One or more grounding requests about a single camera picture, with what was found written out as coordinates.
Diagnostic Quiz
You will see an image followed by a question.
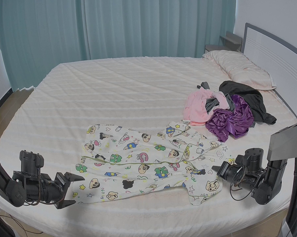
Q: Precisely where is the grey garment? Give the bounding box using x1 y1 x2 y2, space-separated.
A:
197 81 236 116

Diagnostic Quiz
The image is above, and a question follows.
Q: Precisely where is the blue-green curtain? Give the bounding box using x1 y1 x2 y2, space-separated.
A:
0 0 237 91

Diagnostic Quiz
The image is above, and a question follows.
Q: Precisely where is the bed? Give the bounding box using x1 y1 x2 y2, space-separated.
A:
0 22 297 237

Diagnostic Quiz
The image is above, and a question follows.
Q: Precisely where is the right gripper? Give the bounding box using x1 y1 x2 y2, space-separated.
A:
212 161 243 186

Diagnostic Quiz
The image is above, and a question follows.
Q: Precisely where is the black garment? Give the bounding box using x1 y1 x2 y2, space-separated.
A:
219 80 277 125

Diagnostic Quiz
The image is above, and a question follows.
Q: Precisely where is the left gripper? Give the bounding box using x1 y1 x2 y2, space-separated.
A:
39 172 86 210

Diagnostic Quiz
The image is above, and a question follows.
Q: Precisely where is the white printed pyjama top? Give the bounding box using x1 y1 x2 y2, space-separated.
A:
72 120 229 206

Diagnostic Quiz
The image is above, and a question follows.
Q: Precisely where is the grey bedside table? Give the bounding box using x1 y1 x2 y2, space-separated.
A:
205 31 243 56

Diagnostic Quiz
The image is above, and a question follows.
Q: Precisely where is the pink garment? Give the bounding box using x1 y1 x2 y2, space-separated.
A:
183 87 229 126

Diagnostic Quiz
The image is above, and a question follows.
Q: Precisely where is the purple satin garment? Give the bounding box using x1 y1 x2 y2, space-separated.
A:
205 94 256 143

